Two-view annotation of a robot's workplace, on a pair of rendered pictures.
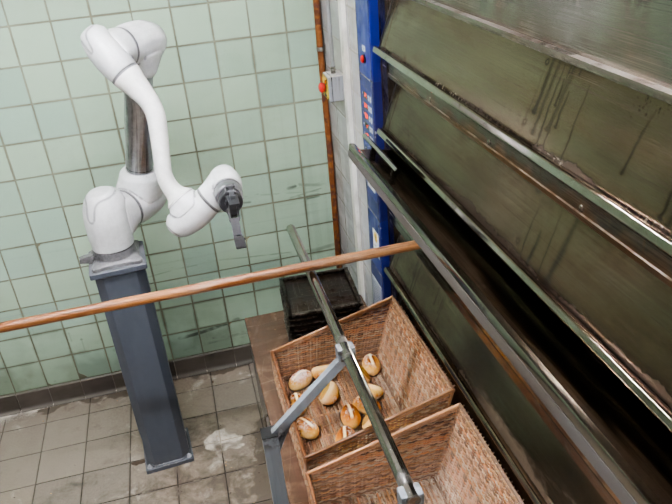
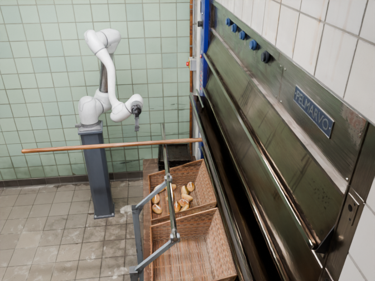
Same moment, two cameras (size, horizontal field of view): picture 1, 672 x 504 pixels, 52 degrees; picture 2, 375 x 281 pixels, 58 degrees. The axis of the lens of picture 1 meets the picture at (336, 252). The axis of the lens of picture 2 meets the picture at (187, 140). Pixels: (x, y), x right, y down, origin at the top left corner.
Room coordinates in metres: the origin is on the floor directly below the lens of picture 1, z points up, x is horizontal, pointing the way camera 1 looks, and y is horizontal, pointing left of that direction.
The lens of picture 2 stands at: (-0.27, -0.27, 2.42)
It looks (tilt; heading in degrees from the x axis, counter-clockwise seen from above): 31 degrees down; 5
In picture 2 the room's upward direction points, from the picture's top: straight up
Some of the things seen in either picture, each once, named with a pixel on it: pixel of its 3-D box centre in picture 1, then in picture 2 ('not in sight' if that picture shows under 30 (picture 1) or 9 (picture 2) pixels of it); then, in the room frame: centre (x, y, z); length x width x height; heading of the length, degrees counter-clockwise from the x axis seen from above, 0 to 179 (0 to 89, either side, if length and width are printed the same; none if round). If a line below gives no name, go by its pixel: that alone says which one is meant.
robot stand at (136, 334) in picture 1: (144, 362); (97, 172); (2.29, 0.83, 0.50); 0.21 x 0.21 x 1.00; 16
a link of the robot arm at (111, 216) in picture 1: (108, 216); (89, 108); (2.30, 0.82, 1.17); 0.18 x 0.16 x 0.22; 155
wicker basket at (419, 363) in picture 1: (355, 385); (179, 194); (1.77, -0.02, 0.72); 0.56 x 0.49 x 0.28; 13
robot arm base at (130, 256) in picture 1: (109, 252); (87, 124); (2.29, 0.84, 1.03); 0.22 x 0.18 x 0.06; 106
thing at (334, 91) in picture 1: (333, 85); (192, 63); (2.72, -0.05, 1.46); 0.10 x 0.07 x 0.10; 12
